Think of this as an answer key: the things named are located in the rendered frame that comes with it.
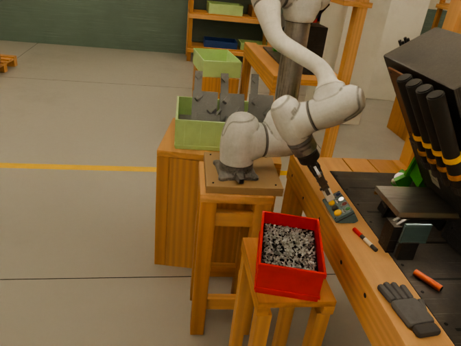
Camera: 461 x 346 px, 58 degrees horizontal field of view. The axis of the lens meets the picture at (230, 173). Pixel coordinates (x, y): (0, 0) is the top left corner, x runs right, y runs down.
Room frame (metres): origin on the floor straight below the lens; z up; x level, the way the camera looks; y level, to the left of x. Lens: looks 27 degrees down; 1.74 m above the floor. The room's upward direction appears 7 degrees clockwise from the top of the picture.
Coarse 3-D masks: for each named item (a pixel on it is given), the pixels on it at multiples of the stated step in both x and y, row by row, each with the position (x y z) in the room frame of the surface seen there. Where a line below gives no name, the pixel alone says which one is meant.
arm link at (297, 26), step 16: (288, 0) 1.66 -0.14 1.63; (304, 0) 1.67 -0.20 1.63; (320, 0) 1.70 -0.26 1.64; (288, 16) 1.70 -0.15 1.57; (304, 16) 1.68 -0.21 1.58; (288, 32) 1.71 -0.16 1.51; (304, 32) 1.70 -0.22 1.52; (288, 64) 1.70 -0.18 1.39; (288, 80) 1.69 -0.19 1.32; (272, 128) 1.67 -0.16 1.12; (272, 144) 1.65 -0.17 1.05
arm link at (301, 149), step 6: (312, 138) 1.29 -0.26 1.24; (300, 144) 1.27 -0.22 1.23; (306, 144) 1.27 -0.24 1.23; (312, 144) 1.28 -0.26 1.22; (294, 150) 1.28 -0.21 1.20; (300, 150) 1.27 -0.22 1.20; (306, 150) 1.27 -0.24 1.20; (312, 150) 1.28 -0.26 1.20; (294, 156) 1.30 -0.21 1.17; (300, 156) 1.27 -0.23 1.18
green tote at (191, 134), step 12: (180, 96) 2.46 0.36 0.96; (180, 108) 2.46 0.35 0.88; (180, 120) 2.06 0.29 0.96; (192, 120) 2.07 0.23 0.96; (180, 132) 2.06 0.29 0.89; (192, 132) 2.07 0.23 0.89; (204, 132) 2.08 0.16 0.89; (216, 132) 2.09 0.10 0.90; (180, 144) 2.06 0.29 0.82; (192, 144) 2.07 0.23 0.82; (204, 144) 2.08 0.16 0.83; (216, 144) 2.09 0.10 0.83
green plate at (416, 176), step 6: (414, 156) 1.35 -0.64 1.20; (414, 162) 1.35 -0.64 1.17; (408, 168) 1.36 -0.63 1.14; (414, 168) 1.35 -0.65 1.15; (408, 174) 1.36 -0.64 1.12; (414, 174) 1.34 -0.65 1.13; (420, 174) 1.31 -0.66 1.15; (414, 180) 1.33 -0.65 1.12; (420, 180) 1.30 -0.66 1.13; (420, 186) 1.30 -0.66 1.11
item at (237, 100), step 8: (224, 80) 2.40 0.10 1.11; (224, 88) 2.40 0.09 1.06; (224, 96) 2.38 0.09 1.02; (232, 96) 2.39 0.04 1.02; (240, 96) 2.41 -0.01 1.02; (224, 104) 2.36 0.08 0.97; (232, 104) 2.37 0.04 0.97; (240, 104) 2.39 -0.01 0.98; (224, 112) 2.34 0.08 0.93; (232, 112) 2.35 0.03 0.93; (224, 120) 2.32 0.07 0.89
